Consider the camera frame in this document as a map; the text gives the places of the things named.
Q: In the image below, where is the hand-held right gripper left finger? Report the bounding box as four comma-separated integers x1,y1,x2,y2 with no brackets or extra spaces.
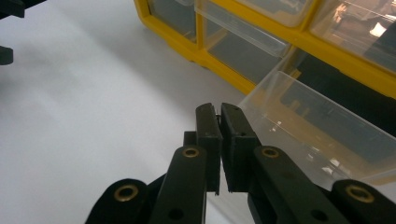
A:
183,102,224,196

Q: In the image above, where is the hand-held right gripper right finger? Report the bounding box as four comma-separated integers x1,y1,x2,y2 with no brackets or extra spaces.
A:
219,102,262,193

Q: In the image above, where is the pulled clear plastic drawer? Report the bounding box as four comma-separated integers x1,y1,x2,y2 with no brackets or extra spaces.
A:
237,70,396,191

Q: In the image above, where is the yellow black storage organizer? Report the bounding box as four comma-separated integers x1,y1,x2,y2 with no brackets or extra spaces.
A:
134,0,396,101

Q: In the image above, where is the set of clear organizer drawers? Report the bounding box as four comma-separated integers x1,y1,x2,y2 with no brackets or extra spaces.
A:
146,0,396,86

